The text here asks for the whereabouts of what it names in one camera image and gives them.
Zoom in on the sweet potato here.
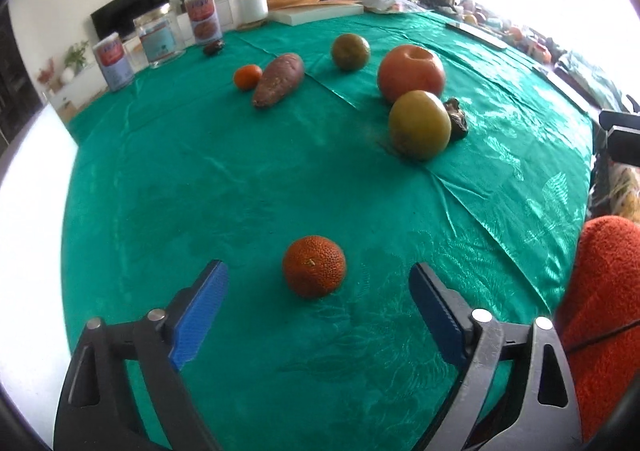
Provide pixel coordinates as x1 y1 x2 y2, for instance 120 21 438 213
252 53 305 108

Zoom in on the white cardboard box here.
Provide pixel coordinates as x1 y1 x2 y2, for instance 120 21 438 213
1 105 78 448

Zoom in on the tray of toys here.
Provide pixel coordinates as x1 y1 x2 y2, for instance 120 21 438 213
446 0 567 65

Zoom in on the dark wrinkled fruit near apple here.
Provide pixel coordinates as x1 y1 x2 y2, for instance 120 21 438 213
444 98 469 142

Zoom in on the yellow-green round fruit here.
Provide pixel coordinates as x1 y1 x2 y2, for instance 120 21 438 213
388 90 451 160

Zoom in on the large red apple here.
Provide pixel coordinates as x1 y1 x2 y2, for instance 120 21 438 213
378 44 446 104

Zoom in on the near small orange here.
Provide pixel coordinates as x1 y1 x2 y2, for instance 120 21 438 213
282 235 347 299

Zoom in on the small orange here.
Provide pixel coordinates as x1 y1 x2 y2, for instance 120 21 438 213
233 64 262 91
282 235 347 299

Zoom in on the white plastic snack bag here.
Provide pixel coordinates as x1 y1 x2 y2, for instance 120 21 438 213
354 0 426 14

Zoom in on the green-brown round fruit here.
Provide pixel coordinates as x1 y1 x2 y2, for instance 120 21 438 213
331 34 371 72

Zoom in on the green satin tablecloth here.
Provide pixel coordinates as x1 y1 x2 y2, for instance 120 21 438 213
62 14 592 450

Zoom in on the red flower vase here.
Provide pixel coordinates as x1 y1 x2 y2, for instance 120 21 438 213
37 58 58 92

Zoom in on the far small orange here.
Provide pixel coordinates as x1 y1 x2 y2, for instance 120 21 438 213
233 64 262 91

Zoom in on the small dark fruit by cans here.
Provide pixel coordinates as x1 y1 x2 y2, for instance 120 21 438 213
203 39 224 56

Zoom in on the glass jar teal label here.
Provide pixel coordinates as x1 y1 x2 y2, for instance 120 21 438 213
134 3 186 68

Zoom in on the white flat box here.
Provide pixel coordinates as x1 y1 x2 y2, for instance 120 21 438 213
268 0 364 26

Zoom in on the black television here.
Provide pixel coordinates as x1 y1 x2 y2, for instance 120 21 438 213
90 0 169 39

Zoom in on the right red-labelled tin can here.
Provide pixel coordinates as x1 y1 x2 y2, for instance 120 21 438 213
184 0 222 44

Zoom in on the black-lidded clear canister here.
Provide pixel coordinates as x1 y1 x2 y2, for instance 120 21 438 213
228 0 269 29

